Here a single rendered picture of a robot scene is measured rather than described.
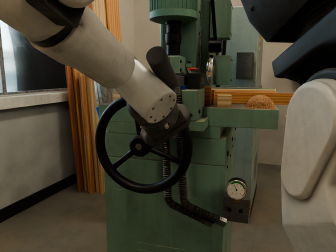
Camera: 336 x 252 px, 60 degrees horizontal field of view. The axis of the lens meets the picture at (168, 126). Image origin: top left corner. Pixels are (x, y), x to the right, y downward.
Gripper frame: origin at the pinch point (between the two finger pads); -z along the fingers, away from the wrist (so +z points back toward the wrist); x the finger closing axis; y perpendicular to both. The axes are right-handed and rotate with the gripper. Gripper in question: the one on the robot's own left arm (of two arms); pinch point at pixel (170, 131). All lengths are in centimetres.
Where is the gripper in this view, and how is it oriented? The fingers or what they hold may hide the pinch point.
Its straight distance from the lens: 70.5
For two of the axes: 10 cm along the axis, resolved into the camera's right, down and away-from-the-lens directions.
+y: -5.1, -7.5, 4.2
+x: 8.3, -5.6, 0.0
